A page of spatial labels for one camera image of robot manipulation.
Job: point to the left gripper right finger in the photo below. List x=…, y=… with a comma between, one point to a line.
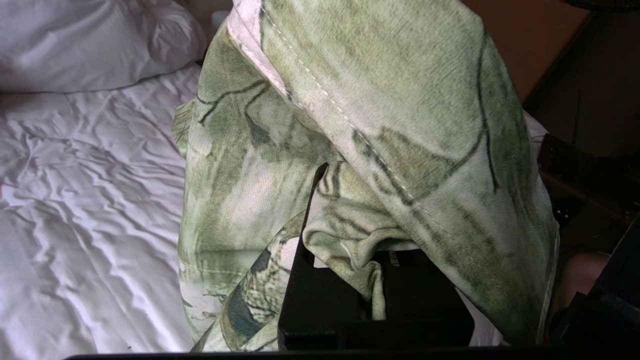
x=425, y=310

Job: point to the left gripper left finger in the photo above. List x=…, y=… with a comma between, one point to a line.
x=320, y=305

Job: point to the green camouflage shirt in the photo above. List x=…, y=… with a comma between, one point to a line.
x=400, y=125

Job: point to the white bed sheet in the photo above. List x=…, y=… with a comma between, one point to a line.
x=90, y=210

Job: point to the dark nightstand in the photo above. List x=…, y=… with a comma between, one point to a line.
x=590, y=165

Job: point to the white pillow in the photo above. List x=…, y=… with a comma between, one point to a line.
x=85, y=42

